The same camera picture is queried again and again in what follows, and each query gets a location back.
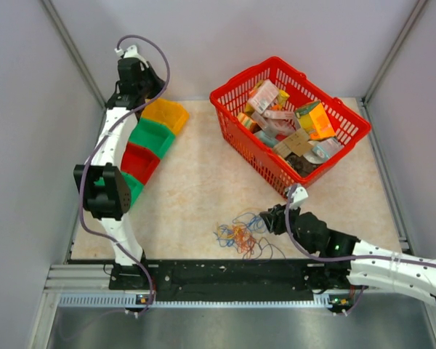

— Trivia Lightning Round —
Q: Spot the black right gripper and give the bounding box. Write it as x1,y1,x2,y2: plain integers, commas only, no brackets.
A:
260,201,317,254

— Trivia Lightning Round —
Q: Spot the coloured wire bundle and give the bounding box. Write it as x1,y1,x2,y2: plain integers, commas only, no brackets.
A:
213,207,288,262

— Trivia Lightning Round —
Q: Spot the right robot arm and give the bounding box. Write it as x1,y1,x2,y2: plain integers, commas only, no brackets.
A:
259,204,436,306

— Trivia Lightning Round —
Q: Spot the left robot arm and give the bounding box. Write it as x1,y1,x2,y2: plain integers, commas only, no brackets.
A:
73,55,165,289

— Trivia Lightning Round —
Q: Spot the green plastic bin rear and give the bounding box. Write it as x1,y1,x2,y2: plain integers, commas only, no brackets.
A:
129,119,175,159

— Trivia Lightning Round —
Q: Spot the green plastic bin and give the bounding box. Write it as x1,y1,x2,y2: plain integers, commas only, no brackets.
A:
129,119,175,159
94,171,145,212

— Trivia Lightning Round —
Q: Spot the yellow plastic bin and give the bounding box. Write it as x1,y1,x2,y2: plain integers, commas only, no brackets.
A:
142,98,189,135

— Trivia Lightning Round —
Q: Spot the red plastic bin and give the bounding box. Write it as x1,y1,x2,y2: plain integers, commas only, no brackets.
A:
121,143,160,185

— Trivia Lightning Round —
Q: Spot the brown cardboard box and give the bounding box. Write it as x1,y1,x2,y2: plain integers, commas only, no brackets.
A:
273,129,313,159

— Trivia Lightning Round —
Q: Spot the green plastic bin front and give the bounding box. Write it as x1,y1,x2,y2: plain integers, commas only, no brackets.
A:
94,171,145,212

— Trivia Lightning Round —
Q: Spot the orange green carton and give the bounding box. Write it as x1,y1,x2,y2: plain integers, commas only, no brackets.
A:
294,100,336,140

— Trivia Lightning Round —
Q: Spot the red shopping basket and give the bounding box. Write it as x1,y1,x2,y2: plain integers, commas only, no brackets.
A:
209,56,372,203

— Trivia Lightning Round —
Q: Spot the pink box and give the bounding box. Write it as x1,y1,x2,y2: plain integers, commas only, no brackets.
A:
248,79,279,113

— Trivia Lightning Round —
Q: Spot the metal front plate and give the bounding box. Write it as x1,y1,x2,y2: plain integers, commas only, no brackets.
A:
48,294,436,348

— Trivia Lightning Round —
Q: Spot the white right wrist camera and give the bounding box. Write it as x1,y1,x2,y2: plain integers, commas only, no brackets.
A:
285,184,309,209

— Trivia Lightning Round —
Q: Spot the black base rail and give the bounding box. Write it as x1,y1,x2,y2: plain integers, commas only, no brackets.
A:
108,259,350,302

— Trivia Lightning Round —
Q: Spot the grey slotted cable duct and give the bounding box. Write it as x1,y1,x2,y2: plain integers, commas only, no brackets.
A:
57,292,335,309

